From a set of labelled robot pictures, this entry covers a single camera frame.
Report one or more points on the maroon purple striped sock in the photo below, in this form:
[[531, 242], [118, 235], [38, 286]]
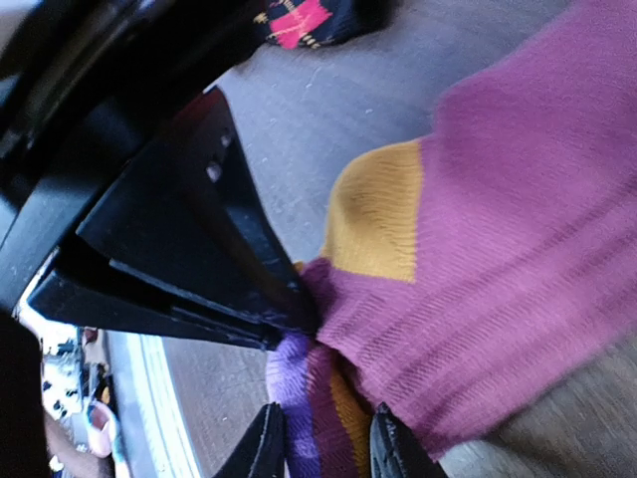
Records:
[[481, 280]]

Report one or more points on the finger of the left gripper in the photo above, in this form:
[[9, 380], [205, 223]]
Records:
[[185, 217], [99, 296]]

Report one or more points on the black red orange argyle sock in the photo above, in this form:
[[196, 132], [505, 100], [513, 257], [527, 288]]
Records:
[[312, 24]]

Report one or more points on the person in striped shirt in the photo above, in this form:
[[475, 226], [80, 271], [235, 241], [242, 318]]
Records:
[[90, 447]]

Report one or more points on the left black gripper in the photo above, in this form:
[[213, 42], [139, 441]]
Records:
[[83, 85]]

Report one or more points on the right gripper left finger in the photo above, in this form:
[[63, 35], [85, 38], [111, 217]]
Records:
[[260, 453]]

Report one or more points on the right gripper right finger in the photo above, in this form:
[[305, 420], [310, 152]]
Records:
[[395, 451]]

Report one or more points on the front aluminium rail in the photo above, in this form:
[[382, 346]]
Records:
[[152, 429]]

